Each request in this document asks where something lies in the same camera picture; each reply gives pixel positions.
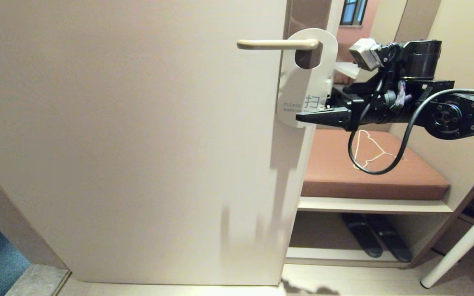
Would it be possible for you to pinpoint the white door hanger sign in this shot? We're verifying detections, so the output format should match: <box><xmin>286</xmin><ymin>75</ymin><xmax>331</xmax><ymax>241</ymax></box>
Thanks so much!
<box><xmin>276</xmin><ymin>28</ymin><xmax>339</xmax><ymax>128</ymax></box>

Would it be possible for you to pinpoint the beige room door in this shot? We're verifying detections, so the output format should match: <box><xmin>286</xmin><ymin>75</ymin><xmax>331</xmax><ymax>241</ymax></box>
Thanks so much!
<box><xmin>0</xmin><ymin>0</ymin><xmax>333</xmax><ymax>287</ymax></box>

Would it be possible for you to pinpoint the brown bench cushion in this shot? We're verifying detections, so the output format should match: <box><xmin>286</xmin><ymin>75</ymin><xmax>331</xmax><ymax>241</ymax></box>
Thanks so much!
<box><xmin>301</xmin><ymin>130</ymin><xmax>450</xmax><ymax>201</ymax></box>

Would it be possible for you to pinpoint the white bench shelf unit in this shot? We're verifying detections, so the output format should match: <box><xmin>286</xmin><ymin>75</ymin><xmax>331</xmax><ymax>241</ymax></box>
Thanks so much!
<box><xmin>286</xmin><ymin>197</ymin><xmax>453</xmax><ymax>268</ymax></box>

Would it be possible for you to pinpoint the dark slipper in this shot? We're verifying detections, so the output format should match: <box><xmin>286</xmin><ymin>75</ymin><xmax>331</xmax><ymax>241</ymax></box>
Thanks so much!
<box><xmin>341</xmin><ymin>213</ymin><xmax>383</xmax><ymax>259</ymax></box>
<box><xmin>365</xmin><ymin>214</ymin><xmax>412</xmax><ymax>264</ymax></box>

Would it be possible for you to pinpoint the white table leg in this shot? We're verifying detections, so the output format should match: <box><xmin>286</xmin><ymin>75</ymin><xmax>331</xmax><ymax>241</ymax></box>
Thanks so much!
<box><xmin>420</xmin><ymin>193</ymin><xmax>474</xmax><ymax>289</ymax></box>

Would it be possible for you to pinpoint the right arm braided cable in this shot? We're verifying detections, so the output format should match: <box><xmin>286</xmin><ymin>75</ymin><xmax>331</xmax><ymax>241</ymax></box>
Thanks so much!
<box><xmin>393</xmin><ymin>80</ymin><xmax>414</xmax><ymax>111</ymax></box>

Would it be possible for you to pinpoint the black rubber cable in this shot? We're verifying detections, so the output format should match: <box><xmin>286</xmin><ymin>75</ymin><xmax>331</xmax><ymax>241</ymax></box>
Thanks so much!
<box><xmin>348</xmin><ymin>88</ymin><xmax>474</xmax><ymax>175</ymax></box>

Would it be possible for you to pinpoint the white wire clothes hanger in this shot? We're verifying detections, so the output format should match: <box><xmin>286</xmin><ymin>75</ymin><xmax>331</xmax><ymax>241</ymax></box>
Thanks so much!
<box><xmin>352</xmin><ymin>129</ymin><xmax>404</xmax><ymax>170</ymax></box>

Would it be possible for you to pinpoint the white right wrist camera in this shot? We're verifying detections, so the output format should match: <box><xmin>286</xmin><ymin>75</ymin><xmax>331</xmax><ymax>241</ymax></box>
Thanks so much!
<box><xmin>349</xmin><ymin>38</ymin><xmax>382</xmax><ymax>71</ymax></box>

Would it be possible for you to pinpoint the wall mirror with beige frame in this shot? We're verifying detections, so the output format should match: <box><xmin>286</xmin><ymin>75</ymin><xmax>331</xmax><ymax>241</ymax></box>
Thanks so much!
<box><xmin>315</xmin><ymin>0</ymin><xmax>441</xmax><ymax>133</ymax></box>

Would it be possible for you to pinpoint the beige lever door handle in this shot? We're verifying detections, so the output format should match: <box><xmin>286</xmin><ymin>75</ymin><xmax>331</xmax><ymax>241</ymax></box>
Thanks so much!
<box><xmin>237</xmin><ymin>39</ymin><xmax>320</xmax><ymax>51</ymax></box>

